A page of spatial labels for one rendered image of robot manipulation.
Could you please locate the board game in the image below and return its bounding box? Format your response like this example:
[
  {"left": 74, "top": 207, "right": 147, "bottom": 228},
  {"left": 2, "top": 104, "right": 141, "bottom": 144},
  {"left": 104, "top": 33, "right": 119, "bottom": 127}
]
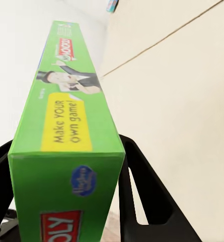
[
  {"left": 8, "top": 20, "right": 125, "bottom": 242},
  {"left": 106, "top": 0, "right": 117, "bottom": 13}
]

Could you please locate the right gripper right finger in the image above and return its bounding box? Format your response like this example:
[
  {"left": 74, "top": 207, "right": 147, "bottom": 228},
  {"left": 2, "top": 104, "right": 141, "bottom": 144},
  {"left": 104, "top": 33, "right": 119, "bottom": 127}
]
[{"left": 118, "top": 135, "right": 202, "bottom": 242}]

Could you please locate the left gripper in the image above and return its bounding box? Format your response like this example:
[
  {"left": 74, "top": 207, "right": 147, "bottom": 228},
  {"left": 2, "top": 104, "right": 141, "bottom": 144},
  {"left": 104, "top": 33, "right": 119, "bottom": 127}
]
[{"left": 0, "top": 218, "right": 21, "bottom": 242}]

